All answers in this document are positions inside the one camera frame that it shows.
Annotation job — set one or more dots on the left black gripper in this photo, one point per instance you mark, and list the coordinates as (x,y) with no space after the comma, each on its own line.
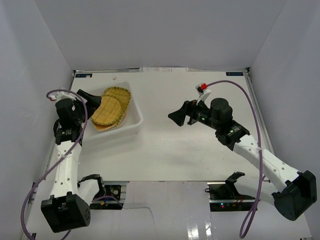
(83,105)

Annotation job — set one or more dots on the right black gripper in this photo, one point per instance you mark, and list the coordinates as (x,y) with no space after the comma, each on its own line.
(179,116)

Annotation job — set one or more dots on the oval woven bamboo tray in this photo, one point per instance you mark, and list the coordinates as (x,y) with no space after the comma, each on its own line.
(108,112)

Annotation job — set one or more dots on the triangular woven bamboo tray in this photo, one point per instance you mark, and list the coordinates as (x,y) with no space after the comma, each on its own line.
(104,127)

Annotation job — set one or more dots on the white plastic bin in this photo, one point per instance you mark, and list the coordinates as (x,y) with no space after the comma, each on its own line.
(132,125)

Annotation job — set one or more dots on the pink round plate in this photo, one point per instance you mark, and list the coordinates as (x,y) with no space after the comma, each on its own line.
(122,121)

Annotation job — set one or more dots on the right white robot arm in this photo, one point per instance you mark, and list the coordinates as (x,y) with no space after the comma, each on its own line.
(296,190)

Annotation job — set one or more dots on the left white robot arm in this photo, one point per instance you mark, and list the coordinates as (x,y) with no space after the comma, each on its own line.
(68,206)

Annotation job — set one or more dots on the white paper sheet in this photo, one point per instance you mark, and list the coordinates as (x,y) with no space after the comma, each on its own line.
(163,69)

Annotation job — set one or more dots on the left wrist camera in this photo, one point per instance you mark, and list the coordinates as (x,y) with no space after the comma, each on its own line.
(60,95)

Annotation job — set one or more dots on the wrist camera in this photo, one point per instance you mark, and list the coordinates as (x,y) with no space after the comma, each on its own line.
(60,95)
(203,91)

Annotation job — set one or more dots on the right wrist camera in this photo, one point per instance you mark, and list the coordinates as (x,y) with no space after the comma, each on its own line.
(203,91)

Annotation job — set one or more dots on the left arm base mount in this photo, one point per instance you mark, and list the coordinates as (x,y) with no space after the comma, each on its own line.
(114,197)

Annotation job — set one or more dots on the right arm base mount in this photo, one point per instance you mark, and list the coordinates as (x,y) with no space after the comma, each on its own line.
(223,197)

